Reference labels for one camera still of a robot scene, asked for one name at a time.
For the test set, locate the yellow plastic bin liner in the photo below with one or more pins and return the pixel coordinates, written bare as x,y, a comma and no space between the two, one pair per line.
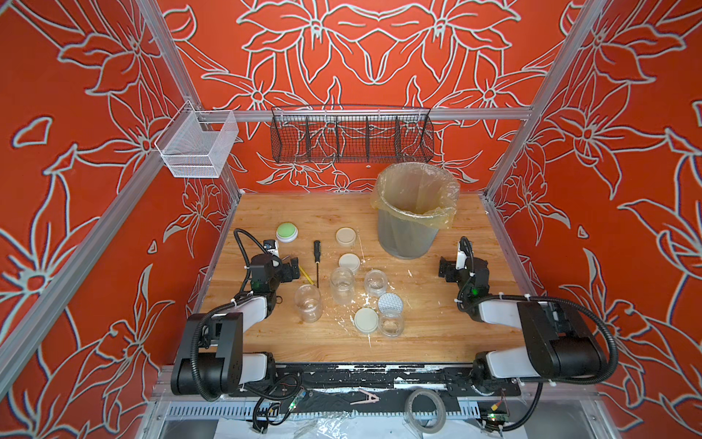
419,193

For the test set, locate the clear tape roll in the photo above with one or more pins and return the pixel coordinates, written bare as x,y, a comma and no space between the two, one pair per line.
425,412

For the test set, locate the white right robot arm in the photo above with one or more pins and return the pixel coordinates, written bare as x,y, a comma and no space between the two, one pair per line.
563,340

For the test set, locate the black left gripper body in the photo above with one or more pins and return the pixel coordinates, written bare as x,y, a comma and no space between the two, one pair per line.
284,275

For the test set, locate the green push button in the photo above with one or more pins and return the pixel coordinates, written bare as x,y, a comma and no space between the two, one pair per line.
286,232

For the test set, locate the black wire wall basket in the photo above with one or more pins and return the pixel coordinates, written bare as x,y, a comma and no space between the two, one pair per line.
328,134

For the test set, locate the crumpled clear plastic film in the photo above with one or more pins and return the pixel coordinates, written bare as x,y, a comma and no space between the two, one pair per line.
327,427

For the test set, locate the black handled screwdriver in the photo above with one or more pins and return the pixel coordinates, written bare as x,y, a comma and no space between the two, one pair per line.
317,260

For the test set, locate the red clip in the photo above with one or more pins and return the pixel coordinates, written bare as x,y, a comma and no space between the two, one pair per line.
370,398

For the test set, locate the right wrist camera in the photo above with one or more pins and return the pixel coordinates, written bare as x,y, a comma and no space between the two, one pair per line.
461,259

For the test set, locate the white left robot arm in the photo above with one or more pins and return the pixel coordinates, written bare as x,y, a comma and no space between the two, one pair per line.
211,361

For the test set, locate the jar with foil seal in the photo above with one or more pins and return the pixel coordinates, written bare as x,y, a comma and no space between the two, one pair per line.
309,303

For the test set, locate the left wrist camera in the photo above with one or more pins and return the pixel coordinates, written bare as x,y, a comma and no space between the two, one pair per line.
272,247

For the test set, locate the beige lidded jar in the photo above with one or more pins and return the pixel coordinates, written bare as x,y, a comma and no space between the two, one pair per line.
391,324
376,283

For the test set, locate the yellow pencil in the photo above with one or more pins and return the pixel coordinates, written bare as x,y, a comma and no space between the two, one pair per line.
306,276

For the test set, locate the silver mesh waste bin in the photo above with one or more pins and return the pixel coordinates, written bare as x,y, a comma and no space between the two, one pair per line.
407,231

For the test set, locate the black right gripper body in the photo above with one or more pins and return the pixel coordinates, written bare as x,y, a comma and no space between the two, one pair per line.
454,273

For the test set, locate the white cable duct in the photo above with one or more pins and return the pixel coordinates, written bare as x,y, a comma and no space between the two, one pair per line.
243,411

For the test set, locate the clear jar with tea leaves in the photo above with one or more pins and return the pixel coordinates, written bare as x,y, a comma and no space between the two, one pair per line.
342,284

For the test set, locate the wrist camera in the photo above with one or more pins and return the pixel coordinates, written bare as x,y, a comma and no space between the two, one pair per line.
272,247
461,259

